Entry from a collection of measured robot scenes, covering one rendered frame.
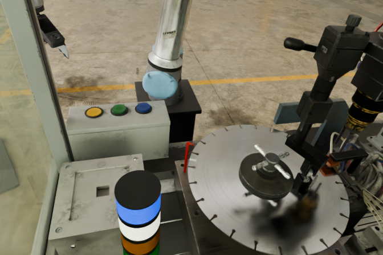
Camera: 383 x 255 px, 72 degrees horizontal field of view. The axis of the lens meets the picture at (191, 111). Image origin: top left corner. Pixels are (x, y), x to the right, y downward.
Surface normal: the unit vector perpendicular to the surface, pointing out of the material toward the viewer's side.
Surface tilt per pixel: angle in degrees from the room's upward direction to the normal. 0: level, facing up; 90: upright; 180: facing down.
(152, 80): 98
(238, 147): 0
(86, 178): 0
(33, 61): 90
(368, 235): 90
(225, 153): 0
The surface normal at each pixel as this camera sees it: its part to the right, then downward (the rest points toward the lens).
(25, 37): 0.24, 0.60
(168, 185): 0.08, -0.80
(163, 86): -0.10, 0.70
